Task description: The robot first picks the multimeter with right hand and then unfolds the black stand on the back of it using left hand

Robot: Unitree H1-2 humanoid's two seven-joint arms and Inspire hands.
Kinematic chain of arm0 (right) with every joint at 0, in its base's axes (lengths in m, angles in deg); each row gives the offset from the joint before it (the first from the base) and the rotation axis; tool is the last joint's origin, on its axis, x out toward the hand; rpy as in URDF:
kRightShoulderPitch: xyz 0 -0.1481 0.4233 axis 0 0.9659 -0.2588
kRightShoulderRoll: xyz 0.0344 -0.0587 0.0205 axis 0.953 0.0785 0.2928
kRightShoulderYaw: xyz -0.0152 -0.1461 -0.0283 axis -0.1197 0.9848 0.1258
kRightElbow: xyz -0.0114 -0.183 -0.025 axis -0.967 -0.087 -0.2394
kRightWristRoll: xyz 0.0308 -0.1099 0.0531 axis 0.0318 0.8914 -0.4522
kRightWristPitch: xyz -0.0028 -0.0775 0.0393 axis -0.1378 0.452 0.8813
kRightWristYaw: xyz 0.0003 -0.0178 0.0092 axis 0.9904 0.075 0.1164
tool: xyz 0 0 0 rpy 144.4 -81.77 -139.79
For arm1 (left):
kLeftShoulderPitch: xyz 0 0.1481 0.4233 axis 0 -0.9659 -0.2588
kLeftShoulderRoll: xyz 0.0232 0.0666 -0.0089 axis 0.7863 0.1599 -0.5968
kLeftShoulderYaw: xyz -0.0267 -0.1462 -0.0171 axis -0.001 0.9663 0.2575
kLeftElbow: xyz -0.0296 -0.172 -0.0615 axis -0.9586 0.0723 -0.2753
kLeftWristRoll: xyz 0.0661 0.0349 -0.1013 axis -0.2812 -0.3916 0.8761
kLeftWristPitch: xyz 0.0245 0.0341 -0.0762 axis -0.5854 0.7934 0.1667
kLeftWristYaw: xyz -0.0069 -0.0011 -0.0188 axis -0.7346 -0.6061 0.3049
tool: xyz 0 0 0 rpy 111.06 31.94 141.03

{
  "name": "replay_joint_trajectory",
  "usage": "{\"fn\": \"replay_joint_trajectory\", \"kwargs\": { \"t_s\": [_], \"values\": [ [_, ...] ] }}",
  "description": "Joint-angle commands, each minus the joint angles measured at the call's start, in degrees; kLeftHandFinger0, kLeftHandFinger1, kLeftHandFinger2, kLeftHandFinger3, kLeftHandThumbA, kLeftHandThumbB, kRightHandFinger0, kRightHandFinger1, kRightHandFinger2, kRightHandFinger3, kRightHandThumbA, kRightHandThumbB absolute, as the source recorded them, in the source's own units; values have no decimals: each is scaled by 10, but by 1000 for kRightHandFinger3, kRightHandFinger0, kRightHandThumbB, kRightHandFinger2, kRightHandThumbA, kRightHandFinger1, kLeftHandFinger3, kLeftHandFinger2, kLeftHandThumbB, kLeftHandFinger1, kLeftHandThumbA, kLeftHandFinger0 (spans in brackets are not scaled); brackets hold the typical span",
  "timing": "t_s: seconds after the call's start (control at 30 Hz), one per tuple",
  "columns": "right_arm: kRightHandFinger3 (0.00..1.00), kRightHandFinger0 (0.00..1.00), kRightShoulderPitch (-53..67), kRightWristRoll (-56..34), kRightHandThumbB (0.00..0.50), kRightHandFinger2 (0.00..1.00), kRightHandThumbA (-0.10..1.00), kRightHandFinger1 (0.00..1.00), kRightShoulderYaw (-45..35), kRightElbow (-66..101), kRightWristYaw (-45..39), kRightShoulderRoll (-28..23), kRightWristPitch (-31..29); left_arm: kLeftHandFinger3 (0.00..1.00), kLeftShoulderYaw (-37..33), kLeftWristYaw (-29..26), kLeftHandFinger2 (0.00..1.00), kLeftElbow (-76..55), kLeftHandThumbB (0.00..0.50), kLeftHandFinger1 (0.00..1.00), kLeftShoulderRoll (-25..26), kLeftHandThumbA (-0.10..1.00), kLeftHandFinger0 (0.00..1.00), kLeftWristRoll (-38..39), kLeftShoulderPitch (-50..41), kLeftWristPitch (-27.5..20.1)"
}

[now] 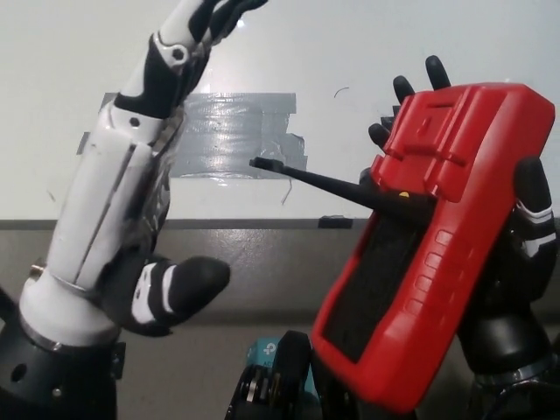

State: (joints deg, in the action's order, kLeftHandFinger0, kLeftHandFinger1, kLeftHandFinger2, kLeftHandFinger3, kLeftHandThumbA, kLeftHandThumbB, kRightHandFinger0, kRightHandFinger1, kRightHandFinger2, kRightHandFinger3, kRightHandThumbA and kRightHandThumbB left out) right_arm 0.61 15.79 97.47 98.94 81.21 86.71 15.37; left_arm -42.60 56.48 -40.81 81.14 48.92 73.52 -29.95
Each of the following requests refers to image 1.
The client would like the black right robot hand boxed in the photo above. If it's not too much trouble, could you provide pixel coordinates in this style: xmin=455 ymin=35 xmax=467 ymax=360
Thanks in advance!
xmin=368 ymin=54 xmax=560 ymax=377

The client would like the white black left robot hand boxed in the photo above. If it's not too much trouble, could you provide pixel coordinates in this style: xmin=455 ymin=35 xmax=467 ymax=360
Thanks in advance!
xmin=19 ymin=0 xmax=270 ymax=352

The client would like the red digital multimeter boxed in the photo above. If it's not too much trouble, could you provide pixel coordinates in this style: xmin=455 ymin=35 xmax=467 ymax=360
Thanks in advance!
xmin=248 ymin=82 xmax=554 ymax=416

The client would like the black teal robot torso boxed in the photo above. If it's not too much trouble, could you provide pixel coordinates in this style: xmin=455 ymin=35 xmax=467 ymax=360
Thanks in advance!
xmin=225 ymin=330 xmax=338 ymax=420

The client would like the small black tape strip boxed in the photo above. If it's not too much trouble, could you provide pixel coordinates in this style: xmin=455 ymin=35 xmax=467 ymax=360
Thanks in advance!
xmin=318 ymin=213 xmax=354 ymax=230

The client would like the grey duct tape patch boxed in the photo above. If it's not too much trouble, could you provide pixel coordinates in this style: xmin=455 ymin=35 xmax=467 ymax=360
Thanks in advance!
xmin=76 ymin=91 xmax=309 ymax=180

